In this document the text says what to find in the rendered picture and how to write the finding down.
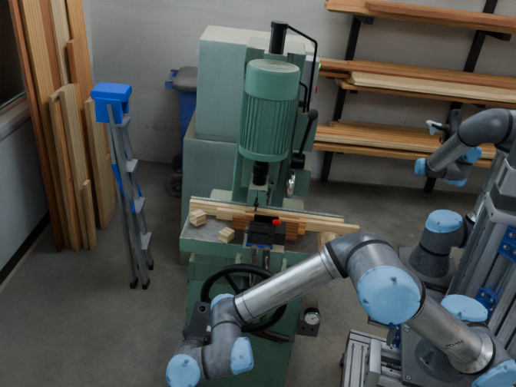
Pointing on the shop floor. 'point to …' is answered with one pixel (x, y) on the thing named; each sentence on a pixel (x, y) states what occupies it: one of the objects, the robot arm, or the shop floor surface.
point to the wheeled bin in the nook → (188, 101)
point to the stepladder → (114, 108)
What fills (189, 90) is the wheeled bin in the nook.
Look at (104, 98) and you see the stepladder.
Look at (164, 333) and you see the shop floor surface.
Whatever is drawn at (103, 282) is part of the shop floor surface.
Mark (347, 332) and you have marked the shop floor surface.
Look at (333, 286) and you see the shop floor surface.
